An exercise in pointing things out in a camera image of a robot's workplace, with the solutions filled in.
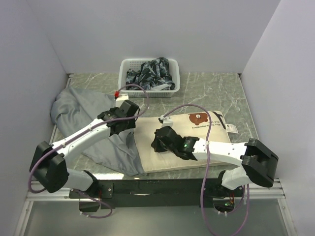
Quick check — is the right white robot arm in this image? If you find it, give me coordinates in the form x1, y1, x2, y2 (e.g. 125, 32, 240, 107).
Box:
151, 126, 279, 196

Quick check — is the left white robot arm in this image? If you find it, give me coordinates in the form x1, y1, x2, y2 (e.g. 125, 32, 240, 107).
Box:
30, 100, 139, 198

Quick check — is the grey pillowcase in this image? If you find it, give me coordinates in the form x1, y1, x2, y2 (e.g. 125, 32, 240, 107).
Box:
50, 87, 144, 176

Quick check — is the black base beam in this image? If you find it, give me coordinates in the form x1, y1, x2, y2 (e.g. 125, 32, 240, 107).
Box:
68, 178, 247, 212

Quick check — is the white plastic basket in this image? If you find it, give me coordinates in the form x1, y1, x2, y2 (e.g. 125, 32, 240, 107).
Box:
118, 57, 180, 98

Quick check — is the cream pillow with bear print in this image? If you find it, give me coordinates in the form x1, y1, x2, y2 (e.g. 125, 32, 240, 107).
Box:
134, 111, 230, 173

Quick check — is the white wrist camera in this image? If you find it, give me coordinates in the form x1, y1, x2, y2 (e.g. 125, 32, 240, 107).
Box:
114, 91, 128, 107
158, 116, 173, 127

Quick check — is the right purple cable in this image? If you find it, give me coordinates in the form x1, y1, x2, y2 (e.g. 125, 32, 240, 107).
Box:
164, 104, 251, 234

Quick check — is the dark patterned cloth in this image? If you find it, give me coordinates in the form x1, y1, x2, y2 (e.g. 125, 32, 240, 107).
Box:
126, 58, 175, 91

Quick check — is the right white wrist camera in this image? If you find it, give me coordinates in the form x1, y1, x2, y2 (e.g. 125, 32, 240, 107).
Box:
158, 116, 173, 127

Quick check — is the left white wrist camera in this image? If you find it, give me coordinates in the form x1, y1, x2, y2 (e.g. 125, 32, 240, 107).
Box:
114, 91, 128, 107

